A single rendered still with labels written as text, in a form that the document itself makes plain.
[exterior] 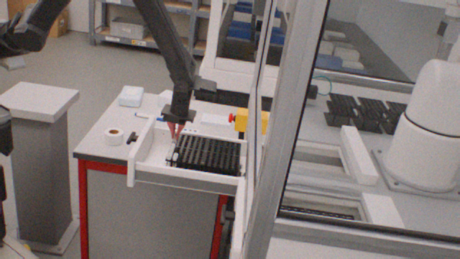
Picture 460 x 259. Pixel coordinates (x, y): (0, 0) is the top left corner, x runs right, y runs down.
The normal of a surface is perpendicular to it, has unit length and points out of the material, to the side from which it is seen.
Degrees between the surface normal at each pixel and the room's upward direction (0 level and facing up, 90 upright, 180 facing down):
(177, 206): 90
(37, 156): 90
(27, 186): 90
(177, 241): 90
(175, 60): 117
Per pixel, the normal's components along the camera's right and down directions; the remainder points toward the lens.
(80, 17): -0.06, 0.45
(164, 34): -0.07, 0.87
